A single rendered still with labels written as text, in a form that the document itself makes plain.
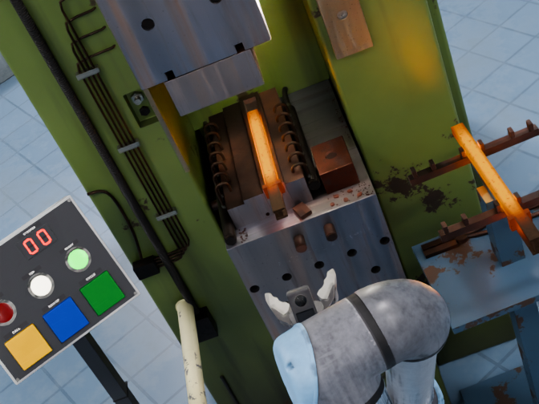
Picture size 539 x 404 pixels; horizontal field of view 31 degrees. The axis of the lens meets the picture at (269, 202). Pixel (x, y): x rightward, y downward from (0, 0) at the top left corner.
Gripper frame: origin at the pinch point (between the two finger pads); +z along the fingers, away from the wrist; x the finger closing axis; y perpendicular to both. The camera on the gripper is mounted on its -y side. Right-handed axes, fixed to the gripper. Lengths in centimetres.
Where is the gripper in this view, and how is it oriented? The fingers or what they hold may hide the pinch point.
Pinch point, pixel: (297, 278)
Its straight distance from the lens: 202.2
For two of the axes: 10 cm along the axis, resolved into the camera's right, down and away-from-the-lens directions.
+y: 3.3, 7.2, 6.2
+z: -1.6, -6.0, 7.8
